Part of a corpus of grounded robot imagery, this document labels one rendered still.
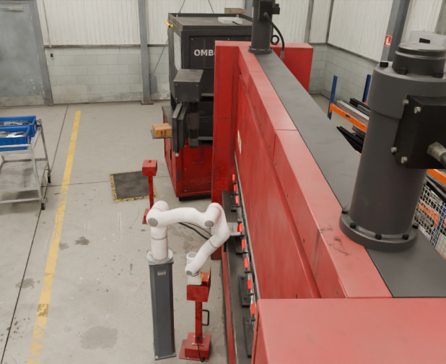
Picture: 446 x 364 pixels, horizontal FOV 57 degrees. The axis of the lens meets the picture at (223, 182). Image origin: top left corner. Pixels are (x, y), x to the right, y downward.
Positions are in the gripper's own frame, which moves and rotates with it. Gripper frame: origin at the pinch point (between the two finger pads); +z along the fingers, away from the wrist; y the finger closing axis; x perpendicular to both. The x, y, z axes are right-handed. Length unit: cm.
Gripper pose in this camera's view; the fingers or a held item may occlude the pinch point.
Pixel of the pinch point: (195, 288)
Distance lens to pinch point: 320.9
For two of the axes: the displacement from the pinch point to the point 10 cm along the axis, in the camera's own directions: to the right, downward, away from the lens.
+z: 0.5, 8.9, 4.6
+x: -1.1, 4.6, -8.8
